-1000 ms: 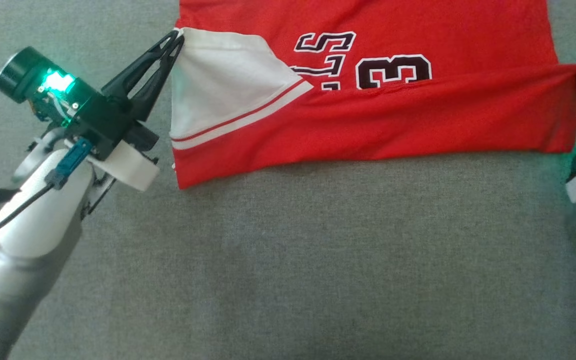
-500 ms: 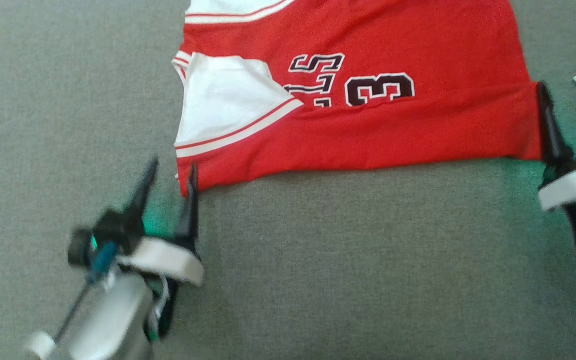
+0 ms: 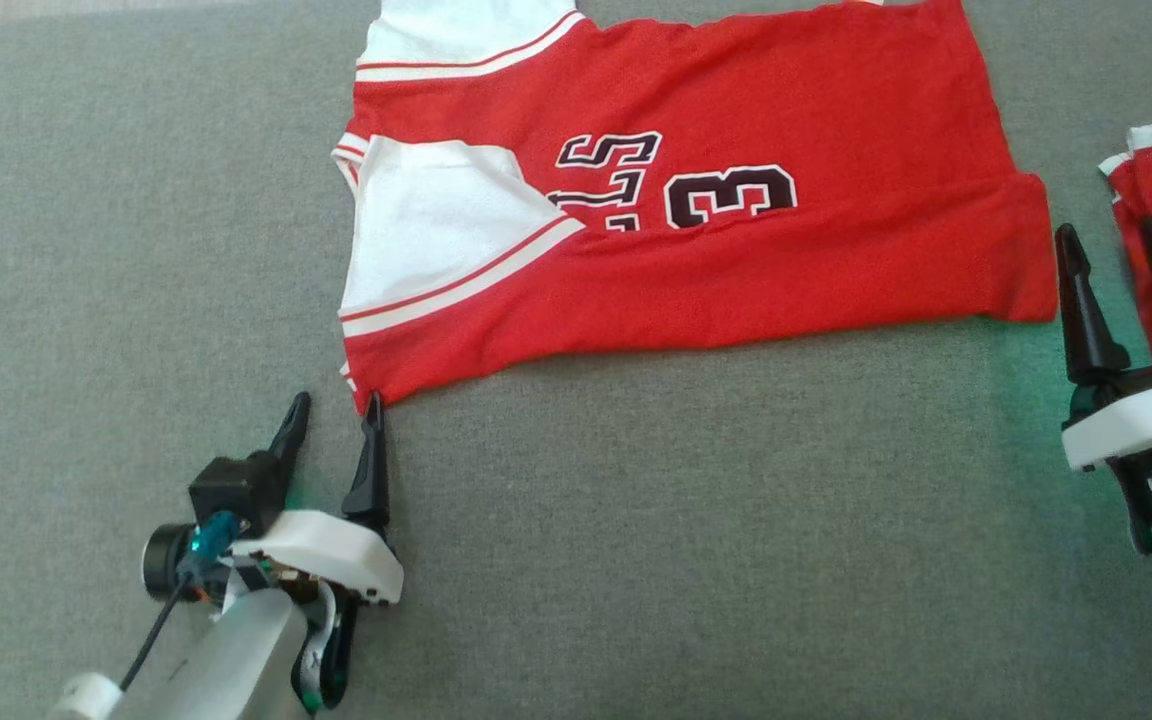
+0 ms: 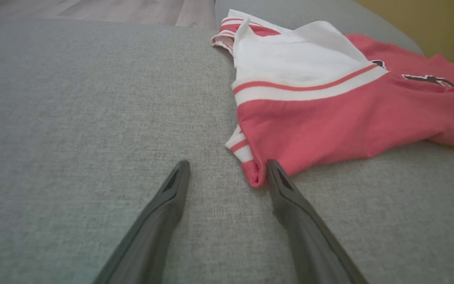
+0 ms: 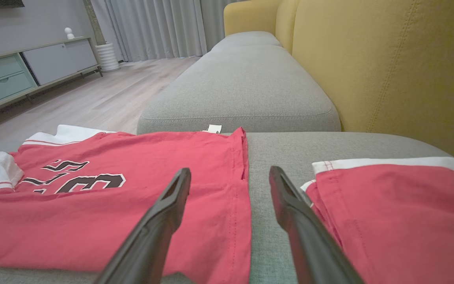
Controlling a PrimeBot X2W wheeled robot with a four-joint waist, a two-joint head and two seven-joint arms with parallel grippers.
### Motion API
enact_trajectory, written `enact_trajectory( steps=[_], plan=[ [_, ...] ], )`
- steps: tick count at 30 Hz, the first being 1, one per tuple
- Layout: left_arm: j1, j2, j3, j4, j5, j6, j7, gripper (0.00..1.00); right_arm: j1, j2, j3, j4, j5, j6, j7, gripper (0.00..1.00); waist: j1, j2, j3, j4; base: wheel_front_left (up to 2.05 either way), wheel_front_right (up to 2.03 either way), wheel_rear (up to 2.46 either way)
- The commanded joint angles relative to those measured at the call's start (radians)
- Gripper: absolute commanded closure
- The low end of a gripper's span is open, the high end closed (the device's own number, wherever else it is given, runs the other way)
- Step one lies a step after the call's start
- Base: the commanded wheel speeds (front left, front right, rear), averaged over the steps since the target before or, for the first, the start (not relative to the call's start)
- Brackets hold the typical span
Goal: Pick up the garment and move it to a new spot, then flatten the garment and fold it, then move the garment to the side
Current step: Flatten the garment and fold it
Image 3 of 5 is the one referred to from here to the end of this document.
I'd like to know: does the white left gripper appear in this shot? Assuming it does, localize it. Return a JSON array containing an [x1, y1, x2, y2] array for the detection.
[[231, 392, 405, 607]]

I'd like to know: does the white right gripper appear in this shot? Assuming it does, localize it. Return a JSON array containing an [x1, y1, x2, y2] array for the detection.
[[1054, 215, 1152, 576]]

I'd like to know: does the red and white basketball jersey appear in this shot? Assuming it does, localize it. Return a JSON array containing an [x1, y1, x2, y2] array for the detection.
[[331, 0, 1059, 413]]

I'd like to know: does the large grey sofa seat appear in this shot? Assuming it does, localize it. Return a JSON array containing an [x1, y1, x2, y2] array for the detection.
[[0, 0, 1152, 720]]

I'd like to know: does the black camera cable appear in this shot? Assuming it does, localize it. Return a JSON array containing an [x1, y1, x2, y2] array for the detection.
[[119, 512, 242, 693]]

